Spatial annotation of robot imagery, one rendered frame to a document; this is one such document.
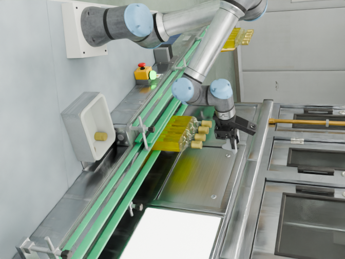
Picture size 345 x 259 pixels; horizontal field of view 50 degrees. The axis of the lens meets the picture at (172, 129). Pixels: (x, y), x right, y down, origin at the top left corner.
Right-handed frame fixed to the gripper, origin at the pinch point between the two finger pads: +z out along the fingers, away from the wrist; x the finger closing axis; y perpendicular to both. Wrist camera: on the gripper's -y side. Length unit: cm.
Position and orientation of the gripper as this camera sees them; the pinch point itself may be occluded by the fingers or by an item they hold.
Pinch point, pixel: (237, 147)
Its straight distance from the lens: 159.6
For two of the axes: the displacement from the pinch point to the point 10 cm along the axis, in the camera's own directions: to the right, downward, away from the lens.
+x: -2.7, 7.4, -6.1
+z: 2.4, 6.7, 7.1
